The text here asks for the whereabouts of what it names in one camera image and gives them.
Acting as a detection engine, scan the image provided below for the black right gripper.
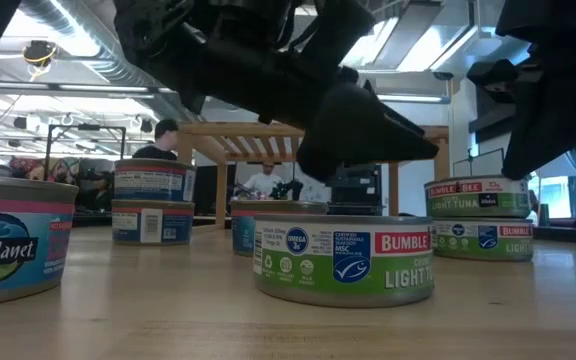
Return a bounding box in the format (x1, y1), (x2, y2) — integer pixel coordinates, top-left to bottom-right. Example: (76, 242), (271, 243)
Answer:
(467, 44), (576, 180)

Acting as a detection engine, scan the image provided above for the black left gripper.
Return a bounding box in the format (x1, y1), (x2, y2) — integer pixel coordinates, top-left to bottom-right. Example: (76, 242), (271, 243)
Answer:
(112, 0), (440, 182)

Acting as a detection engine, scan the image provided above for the green Bumble Bee tuna can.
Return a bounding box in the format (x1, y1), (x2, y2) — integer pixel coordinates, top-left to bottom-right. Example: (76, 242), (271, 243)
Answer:
(423, 174), (532, 219)
(252, 214), (436, 309)
(430, 216), (535, 263)

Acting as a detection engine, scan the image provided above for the blue Wild Planet seafood can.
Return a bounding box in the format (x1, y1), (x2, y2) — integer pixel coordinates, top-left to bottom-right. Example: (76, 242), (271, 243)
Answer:
(0, 174), (80, 310)
(230, 199), (329, 258)
(111, 199), (196, 246)
(113, 158), (197, 203)

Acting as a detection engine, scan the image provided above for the wooden slatted shelf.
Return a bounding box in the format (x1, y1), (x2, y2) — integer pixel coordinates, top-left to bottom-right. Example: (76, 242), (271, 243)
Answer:
(170, 121), (450, 236)

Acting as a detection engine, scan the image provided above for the black cabinet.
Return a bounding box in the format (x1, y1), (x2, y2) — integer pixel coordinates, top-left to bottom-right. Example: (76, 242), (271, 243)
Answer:
(325, 164), (384, 217)

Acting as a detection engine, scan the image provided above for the white monitor on stand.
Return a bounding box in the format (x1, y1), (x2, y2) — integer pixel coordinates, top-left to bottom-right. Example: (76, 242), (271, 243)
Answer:
(452, 147), (504, 177)

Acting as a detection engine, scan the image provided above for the person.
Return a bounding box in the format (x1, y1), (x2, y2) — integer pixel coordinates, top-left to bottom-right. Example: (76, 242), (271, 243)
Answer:
(131, 118), (180, 162)
(241, 160), (289, 200)

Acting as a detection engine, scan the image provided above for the black screen panel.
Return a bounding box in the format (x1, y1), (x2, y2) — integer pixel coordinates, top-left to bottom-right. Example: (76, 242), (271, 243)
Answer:
(193, 164), (218, 217)

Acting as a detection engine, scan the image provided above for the colourful patterned cloth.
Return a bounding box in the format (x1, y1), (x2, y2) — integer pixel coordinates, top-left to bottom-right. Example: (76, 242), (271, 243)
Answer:
(9, 156), (82, 185)

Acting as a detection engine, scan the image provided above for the large silver air duct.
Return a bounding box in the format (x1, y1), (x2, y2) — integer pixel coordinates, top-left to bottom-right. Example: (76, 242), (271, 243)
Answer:
(342, 0), (529, 81)

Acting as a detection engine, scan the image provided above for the silver ventilation duct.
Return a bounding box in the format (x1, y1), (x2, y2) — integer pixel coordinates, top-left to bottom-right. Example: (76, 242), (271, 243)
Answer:
(17, 0), (189, 121)

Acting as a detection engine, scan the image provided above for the black ceiling device yellow cable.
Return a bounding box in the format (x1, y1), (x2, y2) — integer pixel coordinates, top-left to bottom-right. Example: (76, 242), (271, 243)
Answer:
(21, 39), (58, 81)

